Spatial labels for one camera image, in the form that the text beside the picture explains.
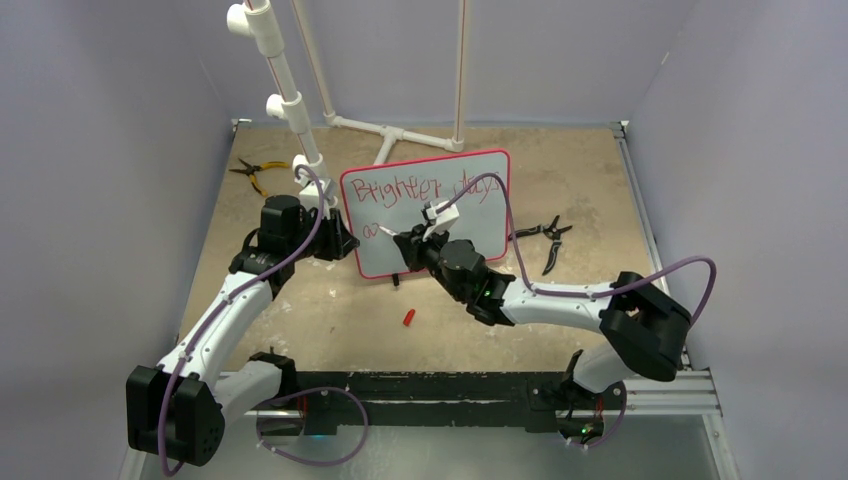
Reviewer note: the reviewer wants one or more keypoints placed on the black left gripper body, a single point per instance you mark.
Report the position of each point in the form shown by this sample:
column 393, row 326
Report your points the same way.
column 325, row 241

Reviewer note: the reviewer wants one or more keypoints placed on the pink-rimmed whiteboard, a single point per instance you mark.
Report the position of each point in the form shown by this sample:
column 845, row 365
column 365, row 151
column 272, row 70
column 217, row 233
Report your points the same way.
column 392, row 196

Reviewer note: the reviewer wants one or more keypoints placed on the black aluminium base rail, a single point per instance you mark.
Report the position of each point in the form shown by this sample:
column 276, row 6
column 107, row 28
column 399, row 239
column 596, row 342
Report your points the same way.
column 533, row 401

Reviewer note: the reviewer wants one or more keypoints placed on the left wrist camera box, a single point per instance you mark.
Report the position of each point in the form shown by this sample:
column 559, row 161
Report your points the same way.
column 321, row 193

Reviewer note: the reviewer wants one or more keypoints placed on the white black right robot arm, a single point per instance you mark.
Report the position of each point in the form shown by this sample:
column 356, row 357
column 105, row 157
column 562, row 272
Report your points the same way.
column 644, row 329

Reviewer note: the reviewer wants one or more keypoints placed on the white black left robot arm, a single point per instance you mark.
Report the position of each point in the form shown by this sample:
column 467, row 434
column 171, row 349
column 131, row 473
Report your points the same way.
column 179, row 408

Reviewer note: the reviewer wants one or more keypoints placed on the white PVC pipe frame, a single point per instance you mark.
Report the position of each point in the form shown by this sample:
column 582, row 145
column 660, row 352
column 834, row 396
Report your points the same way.
column 257, row 21

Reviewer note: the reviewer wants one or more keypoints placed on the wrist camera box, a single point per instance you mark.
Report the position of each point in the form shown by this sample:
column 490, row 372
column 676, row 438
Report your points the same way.
column 321, row 193
column 440, row 216

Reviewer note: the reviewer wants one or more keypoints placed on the red marker cap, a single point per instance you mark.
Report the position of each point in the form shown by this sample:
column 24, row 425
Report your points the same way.
column 408, row 318

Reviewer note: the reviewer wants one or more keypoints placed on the yellow black needle-nose pliers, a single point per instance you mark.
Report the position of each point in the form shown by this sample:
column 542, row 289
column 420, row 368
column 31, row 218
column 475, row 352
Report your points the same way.
column 251, row 171

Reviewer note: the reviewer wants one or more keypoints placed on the red white marker pen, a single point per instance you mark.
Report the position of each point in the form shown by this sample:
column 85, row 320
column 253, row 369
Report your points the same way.
column 387, row 231

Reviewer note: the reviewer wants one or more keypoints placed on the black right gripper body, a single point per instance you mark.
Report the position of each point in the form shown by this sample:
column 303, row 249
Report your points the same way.
column 432, row 250

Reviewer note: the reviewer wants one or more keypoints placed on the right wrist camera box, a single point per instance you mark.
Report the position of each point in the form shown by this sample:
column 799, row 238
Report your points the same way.
column 440, row 216

